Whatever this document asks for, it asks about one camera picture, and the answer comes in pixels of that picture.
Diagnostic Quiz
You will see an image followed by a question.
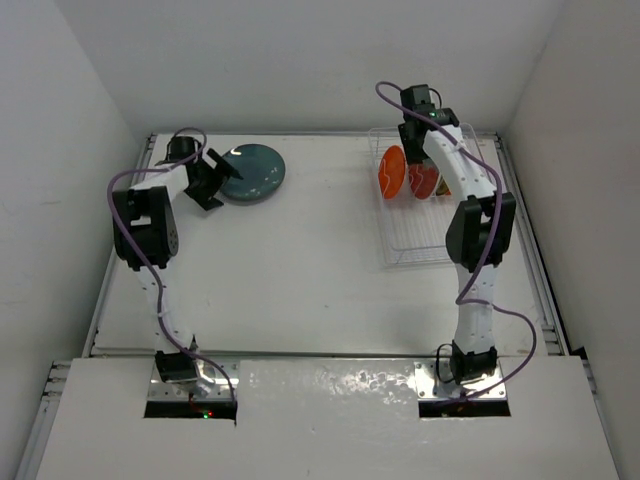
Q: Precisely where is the red and blue plate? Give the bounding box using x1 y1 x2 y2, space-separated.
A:
408 164 439 200

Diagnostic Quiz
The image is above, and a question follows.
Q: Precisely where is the orange plate yellow pattern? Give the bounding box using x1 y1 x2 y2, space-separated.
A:
435 177 451 196

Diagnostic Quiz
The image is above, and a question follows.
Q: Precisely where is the orange plate with white line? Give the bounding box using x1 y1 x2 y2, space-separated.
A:
378 145 406 199

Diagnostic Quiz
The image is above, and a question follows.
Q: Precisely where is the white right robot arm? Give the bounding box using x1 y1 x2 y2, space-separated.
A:
185 85 516 382

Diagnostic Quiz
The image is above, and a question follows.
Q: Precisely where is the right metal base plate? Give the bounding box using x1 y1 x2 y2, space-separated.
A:
414 357 507 400

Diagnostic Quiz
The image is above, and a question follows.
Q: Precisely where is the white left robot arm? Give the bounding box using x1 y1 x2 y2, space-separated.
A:
107 127 242 403

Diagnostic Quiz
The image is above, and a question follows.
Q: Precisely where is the blue glazed plate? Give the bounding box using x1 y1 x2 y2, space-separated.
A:
220 144 286 204

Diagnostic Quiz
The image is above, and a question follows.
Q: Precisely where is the white front cover board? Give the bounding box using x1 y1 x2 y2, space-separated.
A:
38 357 617 479

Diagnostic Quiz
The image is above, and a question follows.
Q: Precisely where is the clear wire dish rack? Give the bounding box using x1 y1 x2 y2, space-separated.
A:
368 123 521 271

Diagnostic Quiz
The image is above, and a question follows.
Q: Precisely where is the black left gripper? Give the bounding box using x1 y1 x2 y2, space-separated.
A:
184 150 238 210

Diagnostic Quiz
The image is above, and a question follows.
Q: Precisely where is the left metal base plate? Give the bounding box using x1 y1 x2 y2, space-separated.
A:
146 361 239 403

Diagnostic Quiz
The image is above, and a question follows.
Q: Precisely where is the metal base plate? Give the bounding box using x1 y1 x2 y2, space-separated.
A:
414 357 507 400
146 361 239 403

